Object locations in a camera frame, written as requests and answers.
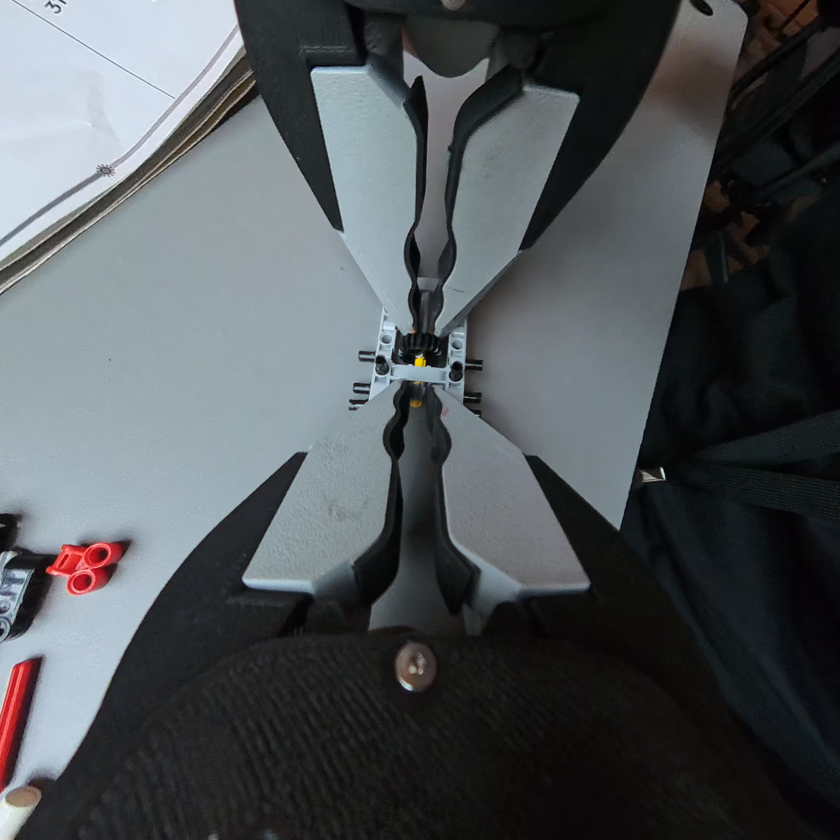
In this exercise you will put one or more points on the white cylindrical lego piece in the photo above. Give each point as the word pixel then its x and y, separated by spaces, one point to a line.
pixel 16 802

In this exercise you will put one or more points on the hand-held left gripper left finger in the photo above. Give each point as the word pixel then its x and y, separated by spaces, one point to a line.
pixel 315 518

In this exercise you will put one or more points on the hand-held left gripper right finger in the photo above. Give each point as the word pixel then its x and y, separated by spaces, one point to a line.
pixel 505 518

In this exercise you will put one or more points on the white paper pad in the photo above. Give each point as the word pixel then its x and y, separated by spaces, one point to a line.
pixel 79 79

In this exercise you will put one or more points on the grey lego frame gear assembly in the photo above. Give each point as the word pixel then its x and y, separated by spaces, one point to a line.
pixel 387 374

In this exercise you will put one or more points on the red lego axle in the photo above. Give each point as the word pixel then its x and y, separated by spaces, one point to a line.
pixel 19 709

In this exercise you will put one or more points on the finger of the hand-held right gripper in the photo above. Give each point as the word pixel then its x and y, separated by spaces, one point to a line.
pixel 505 184
pixel 361 164

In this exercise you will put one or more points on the black backpack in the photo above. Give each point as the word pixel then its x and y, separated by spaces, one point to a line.
pixel 741 623

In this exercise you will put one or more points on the small black lego piece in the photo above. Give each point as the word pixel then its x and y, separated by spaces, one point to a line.
pixel 6 528

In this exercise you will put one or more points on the black chair base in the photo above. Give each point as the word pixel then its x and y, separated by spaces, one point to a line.
pixel 774 98

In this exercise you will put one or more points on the black and grey lego piece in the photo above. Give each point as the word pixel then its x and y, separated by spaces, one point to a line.
pixel 16 590

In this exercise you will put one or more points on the red lego connector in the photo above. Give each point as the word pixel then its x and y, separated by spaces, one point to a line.
pixel 85 577

